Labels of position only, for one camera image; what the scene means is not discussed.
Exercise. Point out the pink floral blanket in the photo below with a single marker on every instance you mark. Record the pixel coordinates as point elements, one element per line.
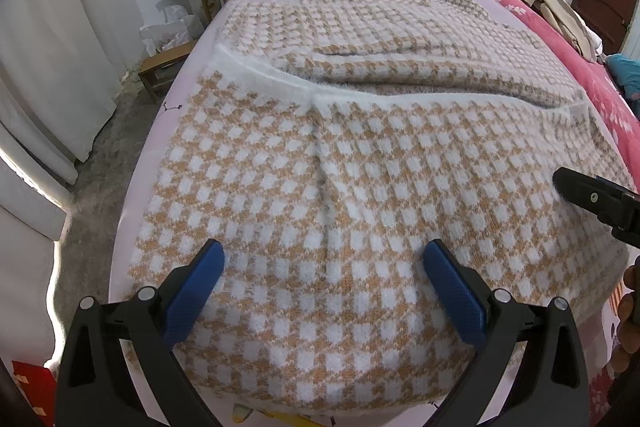
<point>600,97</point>

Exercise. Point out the person's right hand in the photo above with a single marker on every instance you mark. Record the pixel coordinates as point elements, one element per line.
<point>627,312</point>

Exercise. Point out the beige white checkered sweater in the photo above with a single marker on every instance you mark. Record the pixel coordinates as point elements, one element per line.
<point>360,167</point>

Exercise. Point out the blue cloth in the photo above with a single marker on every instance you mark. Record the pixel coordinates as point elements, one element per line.
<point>625,74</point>

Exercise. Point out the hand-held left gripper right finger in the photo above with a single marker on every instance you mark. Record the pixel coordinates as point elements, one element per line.
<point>455,297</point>

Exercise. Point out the small wooden stool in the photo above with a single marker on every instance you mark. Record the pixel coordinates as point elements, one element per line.
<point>162,64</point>

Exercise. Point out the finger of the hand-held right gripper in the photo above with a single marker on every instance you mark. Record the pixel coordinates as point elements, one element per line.
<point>592,197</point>

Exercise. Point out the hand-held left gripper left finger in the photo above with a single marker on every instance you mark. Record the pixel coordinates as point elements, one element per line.
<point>195,297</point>

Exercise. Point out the red patterned packet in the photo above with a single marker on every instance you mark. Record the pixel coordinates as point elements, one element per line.
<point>32,382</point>

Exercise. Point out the white plastic bags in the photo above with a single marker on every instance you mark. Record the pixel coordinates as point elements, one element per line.
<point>172,27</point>

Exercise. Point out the white curtain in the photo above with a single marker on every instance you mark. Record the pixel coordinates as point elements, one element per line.
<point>60,57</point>

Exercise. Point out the beige clothes pile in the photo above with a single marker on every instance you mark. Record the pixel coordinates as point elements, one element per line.
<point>555,12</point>

